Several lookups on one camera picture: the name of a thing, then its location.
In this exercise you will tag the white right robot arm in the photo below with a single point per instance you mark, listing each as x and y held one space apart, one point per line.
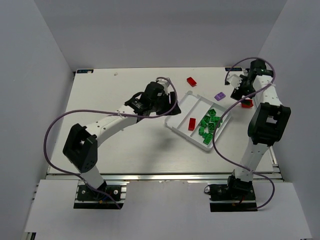
266 126

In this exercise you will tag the red and green lego stack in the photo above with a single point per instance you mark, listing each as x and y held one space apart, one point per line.
192 124

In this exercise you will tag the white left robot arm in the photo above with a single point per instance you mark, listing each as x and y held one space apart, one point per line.
82 143

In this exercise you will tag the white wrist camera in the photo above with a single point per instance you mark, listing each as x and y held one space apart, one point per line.
165 82
233 80

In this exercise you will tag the blue label left corner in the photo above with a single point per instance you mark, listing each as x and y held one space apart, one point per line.
84 71

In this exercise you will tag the blue label right corner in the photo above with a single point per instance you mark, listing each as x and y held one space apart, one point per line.
233 69

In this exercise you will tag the red lego brick top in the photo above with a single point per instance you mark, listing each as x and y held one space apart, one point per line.
191 82

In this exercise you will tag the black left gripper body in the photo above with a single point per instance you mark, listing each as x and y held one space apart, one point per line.
166 105

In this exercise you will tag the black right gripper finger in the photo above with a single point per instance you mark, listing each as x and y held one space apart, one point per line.
246 96
236 94

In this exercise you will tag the white three-compartment tray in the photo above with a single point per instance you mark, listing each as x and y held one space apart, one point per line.
195 106

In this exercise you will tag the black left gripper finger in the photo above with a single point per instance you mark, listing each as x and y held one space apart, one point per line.
174 108
134 101

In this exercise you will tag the blue label corner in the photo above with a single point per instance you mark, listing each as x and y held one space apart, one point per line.
84 71
233 69

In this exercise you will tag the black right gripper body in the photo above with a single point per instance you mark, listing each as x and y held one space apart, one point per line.
240 92

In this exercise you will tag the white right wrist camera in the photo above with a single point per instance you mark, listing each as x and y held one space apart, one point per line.
233 80

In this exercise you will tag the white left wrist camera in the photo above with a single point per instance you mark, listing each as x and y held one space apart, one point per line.
165 82

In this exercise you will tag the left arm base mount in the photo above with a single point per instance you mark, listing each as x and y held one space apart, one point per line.
112 199

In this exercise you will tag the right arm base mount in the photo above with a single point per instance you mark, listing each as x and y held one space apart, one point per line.
234 196

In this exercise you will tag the green lego from stack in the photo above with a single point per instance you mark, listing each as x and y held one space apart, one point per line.
217 121

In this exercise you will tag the small green lego brick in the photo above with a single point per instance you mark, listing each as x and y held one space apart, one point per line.
207 141

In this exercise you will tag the purple lego right of tray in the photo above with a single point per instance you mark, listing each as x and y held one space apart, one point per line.
219 96

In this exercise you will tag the aluminium table edge rail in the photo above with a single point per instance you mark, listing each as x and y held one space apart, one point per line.
159 177

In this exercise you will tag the green 2x2 lego brick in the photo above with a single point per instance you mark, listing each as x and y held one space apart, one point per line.
211 127

